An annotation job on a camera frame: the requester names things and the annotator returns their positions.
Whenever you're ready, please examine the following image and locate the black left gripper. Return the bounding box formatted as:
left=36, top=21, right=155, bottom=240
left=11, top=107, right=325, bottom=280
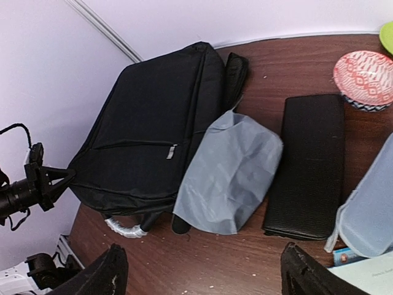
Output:
left=24, top=143, right=76, bottom=211

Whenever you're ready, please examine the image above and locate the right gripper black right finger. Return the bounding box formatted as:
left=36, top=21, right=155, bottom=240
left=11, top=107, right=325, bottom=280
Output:
left=281, top=242, right=366, bottom=295

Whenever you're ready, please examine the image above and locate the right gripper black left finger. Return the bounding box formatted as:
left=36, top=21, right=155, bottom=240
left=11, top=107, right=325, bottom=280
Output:
left=49, top=243, right=128, bottom=295

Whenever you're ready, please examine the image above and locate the black student backpack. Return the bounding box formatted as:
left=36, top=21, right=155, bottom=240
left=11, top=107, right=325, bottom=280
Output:
left=69, top=42, right=249, bottom=238

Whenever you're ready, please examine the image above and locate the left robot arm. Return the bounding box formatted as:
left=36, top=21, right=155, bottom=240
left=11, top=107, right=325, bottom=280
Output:
left=1, top=143, right=76, bottom=232

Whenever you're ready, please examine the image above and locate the grey plastic bag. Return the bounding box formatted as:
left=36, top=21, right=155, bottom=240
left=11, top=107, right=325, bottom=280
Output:
left=172, top=110, right=283, bottom=235

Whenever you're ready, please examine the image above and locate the grey reader book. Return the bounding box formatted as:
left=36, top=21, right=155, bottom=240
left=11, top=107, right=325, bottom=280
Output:
left=329, top=248, right=392, bottom=294

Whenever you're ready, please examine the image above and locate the black leather pouch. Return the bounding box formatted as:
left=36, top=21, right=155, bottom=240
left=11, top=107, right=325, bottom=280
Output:
left=262, top=94, right=345, bottom=240

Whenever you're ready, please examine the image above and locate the blue-grey glasses case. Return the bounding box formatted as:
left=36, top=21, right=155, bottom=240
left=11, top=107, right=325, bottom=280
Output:
left=324, top=135, right=392, bottom=258

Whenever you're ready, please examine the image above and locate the red patterned bowl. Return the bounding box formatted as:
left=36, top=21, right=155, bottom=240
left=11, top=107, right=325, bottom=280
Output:
left=333, top=50, right=392, bottom=112

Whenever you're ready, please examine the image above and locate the green plate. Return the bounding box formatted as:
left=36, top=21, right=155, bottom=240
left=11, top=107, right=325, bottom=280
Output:
left=379, top=22, right=393, bottom=55

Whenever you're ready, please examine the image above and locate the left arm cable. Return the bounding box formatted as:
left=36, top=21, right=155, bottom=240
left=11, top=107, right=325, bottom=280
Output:
left=0, top=123, right=34, bottom=153

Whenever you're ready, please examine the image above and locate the left aluminium frame post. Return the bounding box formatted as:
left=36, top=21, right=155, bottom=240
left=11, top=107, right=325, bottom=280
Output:
left=65, top=0, right=143, bottom=63

